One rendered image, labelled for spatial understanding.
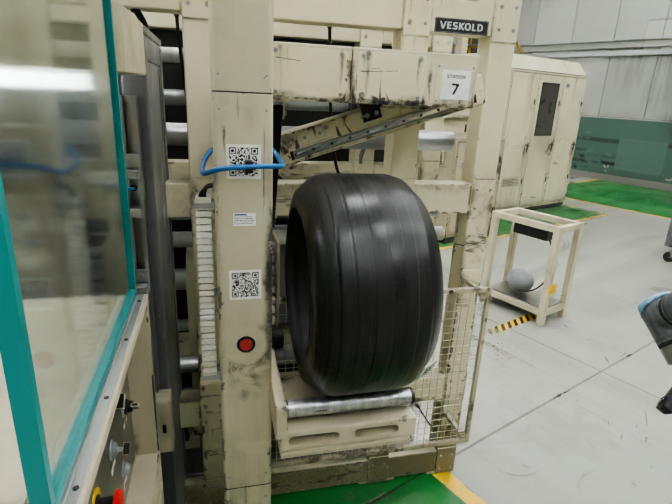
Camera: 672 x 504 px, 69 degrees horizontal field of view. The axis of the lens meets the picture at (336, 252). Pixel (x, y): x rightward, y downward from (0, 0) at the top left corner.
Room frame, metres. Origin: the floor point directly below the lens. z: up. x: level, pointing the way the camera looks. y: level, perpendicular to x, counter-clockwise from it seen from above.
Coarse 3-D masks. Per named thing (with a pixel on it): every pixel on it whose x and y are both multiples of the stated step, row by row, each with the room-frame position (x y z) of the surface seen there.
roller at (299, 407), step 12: (324, 396) 1.07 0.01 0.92; (336, 396) 1.08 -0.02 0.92; (348, 396) 1.08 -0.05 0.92; (360, 396) 1.08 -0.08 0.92; (372, 396) 1.09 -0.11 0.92; (384, 396) 1.09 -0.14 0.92; (396, 396) 1.10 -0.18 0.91; (408, 396) 1.11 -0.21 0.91; (300, 408) 1.03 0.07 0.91; (312, 408) 1.04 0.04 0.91; (324, 408) 1.05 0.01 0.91; (336, 408) 1.06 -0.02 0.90; (348, 408) 1.06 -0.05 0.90; (360, 408) 1.07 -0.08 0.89; (372, 408) 1.08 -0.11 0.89
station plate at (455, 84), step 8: (448, 72) 1.47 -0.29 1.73; (456, 72) 1.48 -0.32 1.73; (464, 72) 1.49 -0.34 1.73; (448, 80) 1.47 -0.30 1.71; (456, 80) 1.48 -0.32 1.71; (464, 80) 1.49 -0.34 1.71; (448, 88) 1.47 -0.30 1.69; (456, 88) 1.48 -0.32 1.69; (464, 88) 1.49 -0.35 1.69; (440, 96) 1.47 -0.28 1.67; (448, 96) 1.48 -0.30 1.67; (456, 96) 1.48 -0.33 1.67; (464, 96) 1.49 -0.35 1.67
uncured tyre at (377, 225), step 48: (336, 192) 1.10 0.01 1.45; (384, 192) 1.13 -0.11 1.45; (288, 240) 1.38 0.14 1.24; (336, 240) 1.00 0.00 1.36; (384, 240) 1.01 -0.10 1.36; (432, 240) 1.06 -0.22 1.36; (288, 288) 1.37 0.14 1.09; (336, 288) 0.95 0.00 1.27; (384, 288) 0.96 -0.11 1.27; (432, 288) 0.99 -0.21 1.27; (336, 336) 0.93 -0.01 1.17; (384, 336) 0.95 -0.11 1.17; (432, 336) 0.99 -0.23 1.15; (336, 384) 0.97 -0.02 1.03; (384, 384) 1.01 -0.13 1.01
